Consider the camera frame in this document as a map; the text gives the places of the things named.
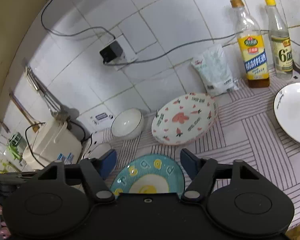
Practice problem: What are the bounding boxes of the white plate with black rim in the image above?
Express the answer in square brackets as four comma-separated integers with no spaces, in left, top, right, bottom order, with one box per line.
[273,82,300,144]

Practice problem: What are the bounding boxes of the green packaged items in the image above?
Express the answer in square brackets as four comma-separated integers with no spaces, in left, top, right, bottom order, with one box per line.
[0,132,26,173]

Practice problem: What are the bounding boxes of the white powder bag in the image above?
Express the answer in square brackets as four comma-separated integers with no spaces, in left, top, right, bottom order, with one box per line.
[191,44,239,97]

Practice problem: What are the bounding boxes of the blue egg pattern plate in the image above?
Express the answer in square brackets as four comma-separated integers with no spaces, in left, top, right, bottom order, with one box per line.
[110,154,185,196]

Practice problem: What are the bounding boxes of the striped table cloth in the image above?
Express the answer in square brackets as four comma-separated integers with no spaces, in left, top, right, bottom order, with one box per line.
[93,69,300,228]

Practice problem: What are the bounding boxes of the person's left hand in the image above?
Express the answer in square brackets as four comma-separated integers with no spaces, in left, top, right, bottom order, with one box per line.
[0,205,11,239]

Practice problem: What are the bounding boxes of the black power adapter plug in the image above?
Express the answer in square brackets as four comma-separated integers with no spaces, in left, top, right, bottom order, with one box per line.
[100,40,123,63]

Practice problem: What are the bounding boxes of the cooking wine bottle yellow label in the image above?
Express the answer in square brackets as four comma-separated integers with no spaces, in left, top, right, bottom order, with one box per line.
[230,0,270,88]

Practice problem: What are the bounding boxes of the white bowl with dark rim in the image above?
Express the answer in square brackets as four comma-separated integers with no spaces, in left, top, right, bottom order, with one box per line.
[111,108,145,140]

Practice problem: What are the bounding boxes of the hanging metal utensils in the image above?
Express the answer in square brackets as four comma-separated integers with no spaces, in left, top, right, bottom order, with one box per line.
[24,65,70,122]

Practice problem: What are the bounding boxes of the black appliance cable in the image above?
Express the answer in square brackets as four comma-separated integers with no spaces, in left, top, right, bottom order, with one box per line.
[24,121,87,169]

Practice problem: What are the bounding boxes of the cream rice cooker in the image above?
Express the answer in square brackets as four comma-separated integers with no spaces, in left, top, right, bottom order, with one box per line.
[23,119,82,170]

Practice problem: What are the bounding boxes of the pink rabbit pattern plate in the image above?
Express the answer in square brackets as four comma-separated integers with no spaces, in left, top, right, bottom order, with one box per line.
[151,93,218,146]

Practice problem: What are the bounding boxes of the clear vinegar bottle yellow cap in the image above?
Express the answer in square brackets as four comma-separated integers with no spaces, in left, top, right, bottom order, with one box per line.
[265,0,293,80]

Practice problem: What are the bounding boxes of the grey power cable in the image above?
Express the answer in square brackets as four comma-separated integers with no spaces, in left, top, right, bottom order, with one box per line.
[40,0,300,67]

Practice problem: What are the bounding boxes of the wooden handled utensil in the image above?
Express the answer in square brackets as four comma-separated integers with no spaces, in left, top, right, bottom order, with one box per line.
[9,91,39,133]

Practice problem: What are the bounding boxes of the wall sticker label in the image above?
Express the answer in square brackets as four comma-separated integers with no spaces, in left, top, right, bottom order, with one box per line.
[90,112,114,126]

